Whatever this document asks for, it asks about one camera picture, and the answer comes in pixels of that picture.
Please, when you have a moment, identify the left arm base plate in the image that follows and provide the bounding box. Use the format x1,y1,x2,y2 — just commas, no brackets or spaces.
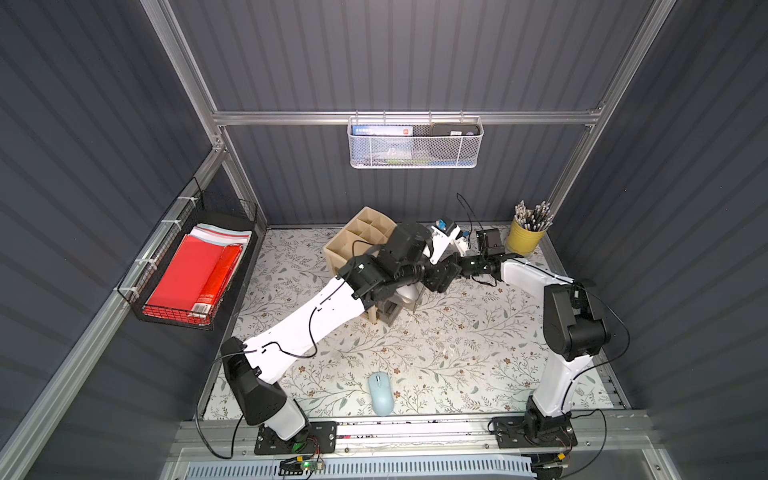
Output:
254,421,338,455

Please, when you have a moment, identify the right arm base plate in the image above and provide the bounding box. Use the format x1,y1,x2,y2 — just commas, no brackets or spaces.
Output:
489,416,578,450

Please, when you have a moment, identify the blue white box in basket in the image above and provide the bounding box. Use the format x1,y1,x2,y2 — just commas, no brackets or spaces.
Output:
349,125,414,164

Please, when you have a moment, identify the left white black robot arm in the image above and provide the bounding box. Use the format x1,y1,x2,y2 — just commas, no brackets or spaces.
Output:
220,220,469,443

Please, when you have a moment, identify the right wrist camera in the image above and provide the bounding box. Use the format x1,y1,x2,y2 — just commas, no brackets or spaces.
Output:
452,226,476,257

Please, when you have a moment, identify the yellow pencil cup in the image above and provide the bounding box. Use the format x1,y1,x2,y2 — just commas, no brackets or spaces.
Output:
505,220,545,256

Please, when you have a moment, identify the light blue computer mouse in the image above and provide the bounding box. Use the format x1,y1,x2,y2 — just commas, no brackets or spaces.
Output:
368,372,394,417

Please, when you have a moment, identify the white grey computer mouse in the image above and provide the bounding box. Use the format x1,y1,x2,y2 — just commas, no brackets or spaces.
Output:
396,284,421,305

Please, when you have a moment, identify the red folder stack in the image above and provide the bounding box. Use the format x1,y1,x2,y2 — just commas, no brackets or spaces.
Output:
142,228,250,327

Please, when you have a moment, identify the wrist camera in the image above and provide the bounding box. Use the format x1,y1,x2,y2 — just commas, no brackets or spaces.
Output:
428,219,463,265
452,226,476,257

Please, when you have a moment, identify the white mesh wall basket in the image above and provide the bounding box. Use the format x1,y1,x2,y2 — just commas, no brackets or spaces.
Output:
347,115,485,170

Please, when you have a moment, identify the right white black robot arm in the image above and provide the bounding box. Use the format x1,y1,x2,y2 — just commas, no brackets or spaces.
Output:
461,228,609,443

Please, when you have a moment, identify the beige drawer organizer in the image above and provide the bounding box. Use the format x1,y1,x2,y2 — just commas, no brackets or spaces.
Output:
323,207,409,326

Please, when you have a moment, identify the black device in basket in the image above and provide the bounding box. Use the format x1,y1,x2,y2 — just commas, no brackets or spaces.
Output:
429,122,482,137

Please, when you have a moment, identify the grey drawer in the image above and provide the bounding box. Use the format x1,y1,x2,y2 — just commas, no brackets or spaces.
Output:
390,282,426,311

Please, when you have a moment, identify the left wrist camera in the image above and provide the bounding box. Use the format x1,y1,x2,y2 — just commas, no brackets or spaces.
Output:
428,219,463,265

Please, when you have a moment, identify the black wire side basket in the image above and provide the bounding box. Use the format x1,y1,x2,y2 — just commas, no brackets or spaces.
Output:
117,180,259,330

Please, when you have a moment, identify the small green circuit board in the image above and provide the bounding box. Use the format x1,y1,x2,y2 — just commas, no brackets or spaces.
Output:
278,456,326,478

